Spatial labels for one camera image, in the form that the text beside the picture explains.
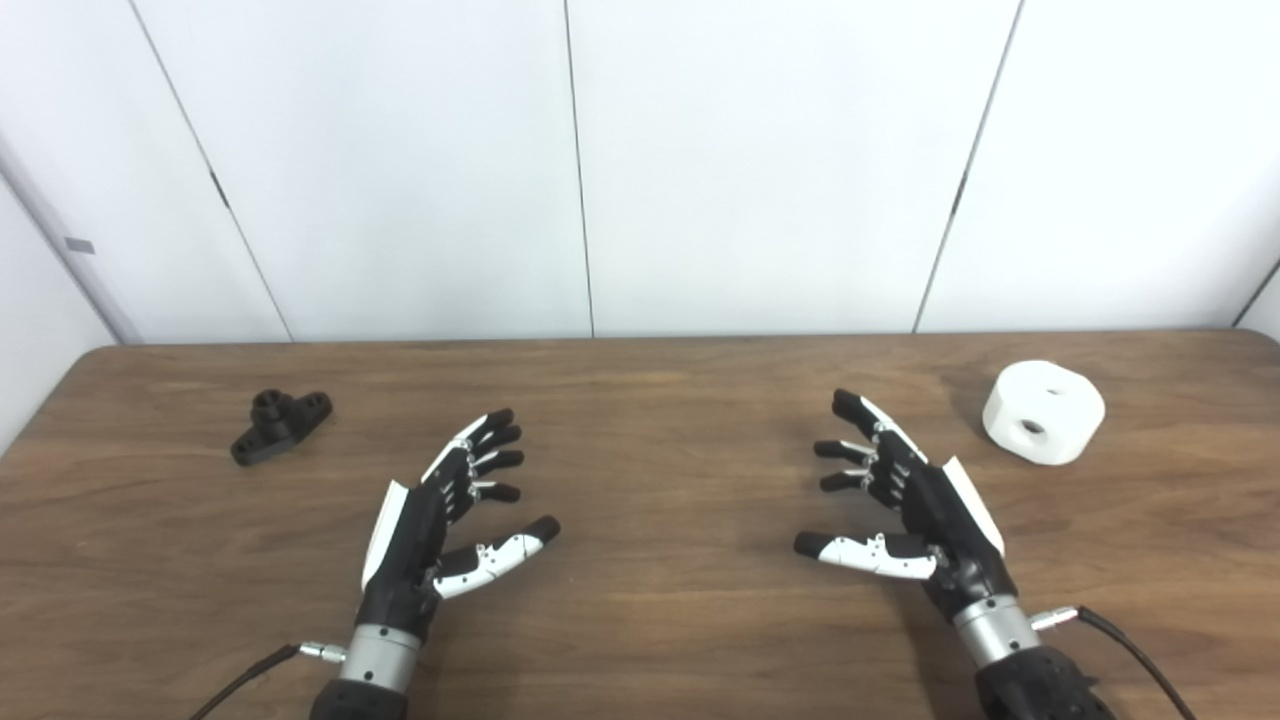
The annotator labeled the round white piece with holes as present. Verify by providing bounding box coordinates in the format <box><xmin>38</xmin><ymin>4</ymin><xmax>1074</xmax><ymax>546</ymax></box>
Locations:
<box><xmin>982</xmin><ymin>360</ymin><xmax>1107</xmax><ymax>467</ymax></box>

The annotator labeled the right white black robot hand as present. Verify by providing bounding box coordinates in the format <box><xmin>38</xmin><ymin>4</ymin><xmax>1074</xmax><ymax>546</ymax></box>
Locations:
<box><xmin>793</xmin><ymin>388</ymin><xmax>1019</xmax><ymax>623</ymax></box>

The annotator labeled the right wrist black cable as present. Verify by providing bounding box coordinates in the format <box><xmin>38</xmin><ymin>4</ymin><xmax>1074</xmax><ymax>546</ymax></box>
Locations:
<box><xmin>1030</xmin><ymin>604</ymin><xmax>1198</xmax><ymax>720</ymax></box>

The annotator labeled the black flanged holder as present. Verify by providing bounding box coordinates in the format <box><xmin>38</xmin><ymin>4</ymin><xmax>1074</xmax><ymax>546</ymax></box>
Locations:
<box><xmin>230</xmin><ymin>389</ymin><xmax>334</xmax><ymax>468</ymax></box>

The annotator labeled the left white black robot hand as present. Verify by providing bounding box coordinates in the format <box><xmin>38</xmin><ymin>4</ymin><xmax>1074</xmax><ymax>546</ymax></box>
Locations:
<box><xmin>358</xmin><ymin>407</ymin><xmax>562</xmax><ymax>644</ymax></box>

